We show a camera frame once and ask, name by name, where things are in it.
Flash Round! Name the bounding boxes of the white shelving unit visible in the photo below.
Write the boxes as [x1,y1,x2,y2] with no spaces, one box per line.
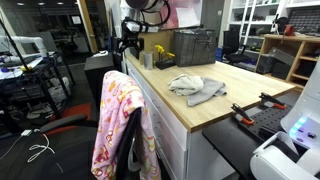
[228,0,288,56]

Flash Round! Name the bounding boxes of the grey felt basket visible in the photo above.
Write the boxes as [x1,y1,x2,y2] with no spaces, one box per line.
[172,28,218,68]

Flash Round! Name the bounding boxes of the grey towel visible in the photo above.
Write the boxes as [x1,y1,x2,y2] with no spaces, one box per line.
[186,77,228,108]

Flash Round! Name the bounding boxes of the pink white wall poster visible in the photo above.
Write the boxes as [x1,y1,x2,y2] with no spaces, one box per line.
[162,0,203,30]

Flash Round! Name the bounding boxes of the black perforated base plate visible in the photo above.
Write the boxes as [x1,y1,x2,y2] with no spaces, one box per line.
[202,91,301,180]

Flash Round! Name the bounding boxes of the black mesh office chair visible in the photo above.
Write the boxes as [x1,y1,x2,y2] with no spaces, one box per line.
[222,29,253,66]

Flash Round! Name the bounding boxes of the black storage bin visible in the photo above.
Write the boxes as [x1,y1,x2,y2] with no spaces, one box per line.
[271,61,293,81]

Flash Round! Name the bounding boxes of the white power adapter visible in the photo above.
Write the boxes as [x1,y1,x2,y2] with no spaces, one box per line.
[20,129,34,138]

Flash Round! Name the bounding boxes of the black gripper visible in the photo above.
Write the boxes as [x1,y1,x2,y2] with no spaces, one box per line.
[115,31,145,58]

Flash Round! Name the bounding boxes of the red tool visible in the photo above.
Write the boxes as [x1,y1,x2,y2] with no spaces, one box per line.
[283,23,296,37]

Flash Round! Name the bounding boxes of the whitish towel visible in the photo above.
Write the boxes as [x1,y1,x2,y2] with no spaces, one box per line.
[168,73,205,97]

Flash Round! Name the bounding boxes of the brown cardboard box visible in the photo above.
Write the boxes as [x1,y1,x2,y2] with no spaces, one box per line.
[138,29,176,63]

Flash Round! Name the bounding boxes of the pink patterned fleece blanket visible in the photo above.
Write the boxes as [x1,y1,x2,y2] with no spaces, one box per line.
[91,69,163,180]

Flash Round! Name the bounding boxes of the black equipment cart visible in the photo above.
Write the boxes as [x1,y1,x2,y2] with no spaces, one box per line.
[0,49,76,135]

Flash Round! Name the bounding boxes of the white drawer cabinet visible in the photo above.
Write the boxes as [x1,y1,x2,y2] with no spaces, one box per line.
[125,59,236,180]

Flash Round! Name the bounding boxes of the yellow flowers in black planter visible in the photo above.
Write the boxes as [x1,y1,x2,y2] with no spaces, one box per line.
[154,44,177,71]

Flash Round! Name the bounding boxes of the white plastic pipe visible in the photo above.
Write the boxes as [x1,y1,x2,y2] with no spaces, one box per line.
[0,35,50,58]

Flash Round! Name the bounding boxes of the grey storage bin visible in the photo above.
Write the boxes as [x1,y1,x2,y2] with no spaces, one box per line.
[256,53,278,75]

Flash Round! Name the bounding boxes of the black box cabinet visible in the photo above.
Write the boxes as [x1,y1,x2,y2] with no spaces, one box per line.
[83,53,116,108]

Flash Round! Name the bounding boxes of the white cable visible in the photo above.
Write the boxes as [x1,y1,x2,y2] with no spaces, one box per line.
[0,133,56,164]

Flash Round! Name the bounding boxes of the wooden shelf unit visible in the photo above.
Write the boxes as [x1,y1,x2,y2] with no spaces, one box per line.
[254,33,320,92]

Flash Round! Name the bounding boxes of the black orange bar clamp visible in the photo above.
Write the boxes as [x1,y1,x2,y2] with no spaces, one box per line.
[259,92,288,110]
[230,102,255,127]

